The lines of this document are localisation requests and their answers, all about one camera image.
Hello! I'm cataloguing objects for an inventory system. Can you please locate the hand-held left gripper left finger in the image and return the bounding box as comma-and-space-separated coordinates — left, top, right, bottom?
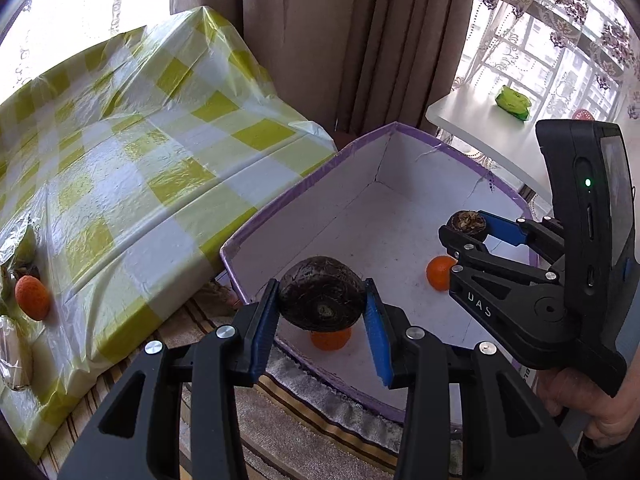
57, 278, 281, 480

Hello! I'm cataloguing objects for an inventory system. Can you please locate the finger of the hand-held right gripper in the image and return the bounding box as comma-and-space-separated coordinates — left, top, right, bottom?
475, 210, 569, 267
438, 225, 571, 365

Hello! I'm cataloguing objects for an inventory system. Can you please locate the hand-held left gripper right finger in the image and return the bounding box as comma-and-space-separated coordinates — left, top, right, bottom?
364, 277, 586, 480

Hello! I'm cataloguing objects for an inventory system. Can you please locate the small brown taro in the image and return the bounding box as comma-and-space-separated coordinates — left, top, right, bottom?
446, 210, 489, 242

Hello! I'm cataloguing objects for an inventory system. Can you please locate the large dark brown taro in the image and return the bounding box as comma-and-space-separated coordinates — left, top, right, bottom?
278, 256, 367, 332

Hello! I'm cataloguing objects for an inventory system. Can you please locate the white box with purple rim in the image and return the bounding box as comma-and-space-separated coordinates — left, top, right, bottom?
220, 121, 541, 426

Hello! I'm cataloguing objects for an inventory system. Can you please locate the person's right hand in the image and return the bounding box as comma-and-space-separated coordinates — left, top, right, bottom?
537, 352, 640, 448

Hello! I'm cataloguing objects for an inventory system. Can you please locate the orange tangerine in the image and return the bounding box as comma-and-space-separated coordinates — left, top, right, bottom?
15, 275, 52, 321
310, 326, 352, 351
426, 255, 458, 292

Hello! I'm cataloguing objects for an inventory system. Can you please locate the striped brown rug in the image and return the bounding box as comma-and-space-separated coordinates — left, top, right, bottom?
37, 282, 463, 480

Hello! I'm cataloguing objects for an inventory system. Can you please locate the white side table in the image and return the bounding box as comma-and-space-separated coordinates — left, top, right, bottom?
425, 82, 626, 197

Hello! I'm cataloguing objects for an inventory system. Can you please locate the green packet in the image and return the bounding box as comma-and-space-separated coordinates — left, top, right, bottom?
494, 85, 532, 124

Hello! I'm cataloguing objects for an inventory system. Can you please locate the yellow-green checked plastic tablecloth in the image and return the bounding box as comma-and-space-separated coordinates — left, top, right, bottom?
0, 6, 339, 461

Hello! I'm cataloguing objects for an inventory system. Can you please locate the floral lace curtain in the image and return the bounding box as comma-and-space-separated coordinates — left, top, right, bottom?
451, 0, 640, 128
0, 0, 174, 103

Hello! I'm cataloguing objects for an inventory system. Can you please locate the clear plastic bag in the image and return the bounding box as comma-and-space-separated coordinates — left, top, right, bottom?
0, 314, 37, 394

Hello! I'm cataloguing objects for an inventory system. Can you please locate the crumpled clear plastic wrap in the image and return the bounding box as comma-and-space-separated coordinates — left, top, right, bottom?
0, 224, 42, 282

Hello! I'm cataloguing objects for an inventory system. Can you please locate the brown curtain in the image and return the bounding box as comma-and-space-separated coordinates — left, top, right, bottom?
169, 0, 482, 137

